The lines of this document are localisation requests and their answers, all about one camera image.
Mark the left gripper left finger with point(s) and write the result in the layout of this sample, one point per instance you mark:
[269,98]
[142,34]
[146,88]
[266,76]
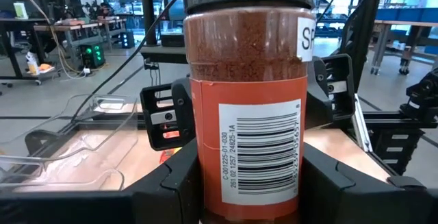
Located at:
[102,207]

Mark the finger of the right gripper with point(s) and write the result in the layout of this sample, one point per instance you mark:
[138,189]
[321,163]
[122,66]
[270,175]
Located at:
[181,114]
[345,104]

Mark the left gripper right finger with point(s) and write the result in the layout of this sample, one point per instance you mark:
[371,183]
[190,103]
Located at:
[359,207]

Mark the orange label spice jar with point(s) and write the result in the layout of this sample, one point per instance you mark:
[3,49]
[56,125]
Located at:
[250,114]

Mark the silver aluminium strut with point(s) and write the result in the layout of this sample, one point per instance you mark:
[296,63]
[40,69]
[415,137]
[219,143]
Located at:
[361,124]

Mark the black side table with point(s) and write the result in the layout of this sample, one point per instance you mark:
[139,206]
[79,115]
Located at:
[164,53]

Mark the clear plastic bin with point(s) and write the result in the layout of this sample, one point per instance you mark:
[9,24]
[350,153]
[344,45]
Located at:
[51,169]

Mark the flat black box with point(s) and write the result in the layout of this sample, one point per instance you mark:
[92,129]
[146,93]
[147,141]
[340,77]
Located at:
[172,40]

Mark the small black lit tower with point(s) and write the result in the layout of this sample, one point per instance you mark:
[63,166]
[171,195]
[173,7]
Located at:
[127,40]

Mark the wooden table grey legs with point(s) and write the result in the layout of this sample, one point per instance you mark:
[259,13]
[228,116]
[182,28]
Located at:
[403,23]

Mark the green-lit computer tower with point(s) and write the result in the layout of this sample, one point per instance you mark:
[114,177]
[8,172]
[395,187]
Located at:
[92,55]

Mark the blue storage bins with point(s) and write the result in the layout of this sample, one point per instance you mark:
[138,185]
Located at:
[410,14]

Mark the person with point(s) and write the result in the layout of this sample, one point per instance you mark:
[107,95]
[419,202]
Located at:
[104,10]

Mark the orange cloth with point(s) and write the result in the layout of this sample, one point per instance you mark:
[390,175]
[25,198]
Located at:
[46,68]

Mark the wooden workbench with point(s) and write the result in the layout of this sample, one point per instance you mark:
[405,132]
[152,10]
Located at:
[68,26]

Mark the white bottle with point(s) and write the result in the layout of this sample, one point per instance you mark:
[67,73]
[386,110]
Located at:
[33,64]

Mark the black office desk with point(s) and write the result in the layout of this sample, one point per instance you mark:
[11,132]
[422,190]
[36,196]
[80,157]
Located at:
[24,20]

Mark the yellow-green box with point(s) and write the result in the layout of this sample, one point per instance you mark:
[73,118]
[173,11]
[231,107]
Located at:
[20,11]

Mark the black vertical post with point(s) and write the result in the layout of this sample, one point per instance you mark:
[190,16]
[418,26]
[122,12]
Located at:
[148,11]

